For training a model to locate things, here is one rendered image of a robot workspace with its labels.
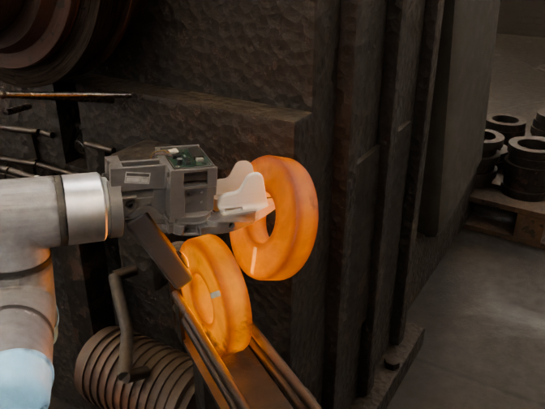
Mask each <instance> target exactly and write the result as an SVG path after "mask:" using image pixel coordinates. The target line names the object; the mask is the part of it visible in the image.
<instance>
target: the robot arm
mask: <svg viewBox="0 0 545 409"><path fill-rule="evenodd" d="M154 153H155V155H154V156H153V157H152V155H153V154H154ZM153 158H154V159H153ZM217 168H218V167H217V166H215V165H214V164H213V163H212V161H211V160H210V159H209V157H208V156H207V155H206V154H205V152H204V151H203V150H202V149H201V148H200V145H199V144H191V145H178V146H165V147H155V151H153V152H152V153H151V155H150V159H144V160H132V161H119V158H118V155H117V156H105V173H102V175H101V176H100V175H99V174H98V173H97V172H91V173H81V174H62V175H50V176H39V177H28V178H17V179H0V409H48V407H49V404H50V396H51V389H52V386H53V383H54V366H53V349H54V344H55V342H56V340H57V337H58V322H59V313H58V307H57V305H56V297H55V288H54V271H53V262H52V252H51V251H50V248H54V247H61V246H67V245H75V244H82V243H94V242H100V241H105V240H106V238H107V235H108V237H109V238H117V237H122V235H123V230H124V222H125V223H126V226H127V227H128V229H129V230H130V231H131V233H132V234H133V235H134V236H135V237H136V238H137V240H138V241H139V242H140V244H141V245H142V246H143V248H144V249H145V250H146V252H147V253H148V254H149V255H150V257H151V258H152V259H153V260H154V261H155V263H156V264H157V268H158V271H159V273H160V275H161V276H162V277H163V278H164V279H166V280H168V281H170V282H171V283H172V285H173V286H174V288H176V289H181V288H182V287H184V286H185V285H186V284H188V283H189V282H191V281H192V279H193V277H192V275H191V272H190V270H189V269H188V268H189V263H188V259H187V257H186V256H185V255H184V254H183V253H182V252H180V251H178V250H176V249H175V248H174V246H173V244H172V243H171V242H170V241H169V240H168V238H167V237H166V236H165V234H164V233H166V232H168V234H170V233H173V234H175V235H209V234H224V233H229V232H232V231H235V230H239V229H241V228H243V227H246V226H249V225H251V224H253V223H254V222H255V221H257V220H259V219H261V218H262V217H265V216H266V215H268V214H269V213H271V212H272V211H273V210H274V209H275V204H274V202H273V199H272V197H271V196H270V194H269V193H267V192H266V191H265V186H264V178H263V176H262V174H260V173H258V172H254V170H253V167H252V164H251V163H250V162H249V161H238V162H237V163H236V164H235V165H234V168H233V169H232V171H231V172H230V175H229V176H228V177H226V178H224V179H217ZM212 210H214V211H216V212H213V211H212Z"/></svg>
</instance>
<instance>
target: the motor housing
mask: <svg viewBox="0 0 545 409"><path fill-rule="evenodd" d="M120 336H121V331H120V327H119V326H109V327H106V328H104V329H102V330H100V331H98V332H97V333H96V334H95V335H93V336H92V337H91V338H90V339H89V340H88V341H87V342H86V343H85V344H84V346H83V348H82V349H81V351H80V353H79V355H78V358H77V360H76V363H75V376H74V379H75V388H76V389H77V390H78V392H79V393H80V394H82V396H83V398H84V399H85V400H87V401H88V402H90V403H92V404H94V405H96V406H98V407H100V408H101V409H196V405H195V385H194V374H193V363H192V361H191V358H190V356H189V355H188V354H187V353H184V352H182V351H180V350H177V349H175V348H173V347H170V346H168V345H166V344H164V343H162V342H158V341H157V340H155V339H152V338H150V337H147V336H145V335H143V334H140V333H138V332H136V331H134V343H133V365H132V368H136V367H140V366H145V365H147V366H148V367H149V368H150V373H151V375H150V376H149V377H148V378H147V379H143V380H140V381H134V382H131V383H128V384H123V383H122V382H121V381H120V380H119V379H118V361H119V348H120Z"/></svg>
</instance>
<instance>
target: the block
mask: <svg viewBox="0 0 545 409"><path fill-rule="evenodd" d="M165 146H175V145H172V144H165V143H161V142H158V141H154V140H143V141H141V142H139V143H137V144H134V145H132V146H130V147H128V148H125V149H123V150H121V151H118V152H116V153H113V154H111V155H110V156H117V155H118V158H119V161H132V160H144V159H150V155H151V153H152V152H153V151H155V147H165ZM164 234H165V236H166V237H167V238H168V240H169V241H170V242H171V243H173V242H176V241H187V235H175V234H173V233H170V234H168V232H166V233H164ZM118 245H119V251H120V258H121V264H122V268H123V267H126V266H128V265H135V266H136V267H137V270H138V275H135V276H133V277H130V278H126V279H125V280H126V281H127V282H129V283H132V284H134V285H137V286H140V287H143V288H144V289H147V290H150V291H158V290H160V289H161V288H162V287H163V286H165V285H166V284H167V283H169V281H168V280H166V279H164V278H163V277H162V276H161V275H160V273H159V271H158V268H157V264H156V263H155V261H154V260H153V259H152V258H151V257H150V255H149V254H148V253H147V252H146V250H145V249H144V248H143V246H142V245H141V244H140V242H139V241H138V240H137V238H136V237H135V236H134V235H133V234H132V233H131V231H130V230H129V229H128V227H127V226H126V223H125V222H124V230H123V235H122V237H118Z"/></svg>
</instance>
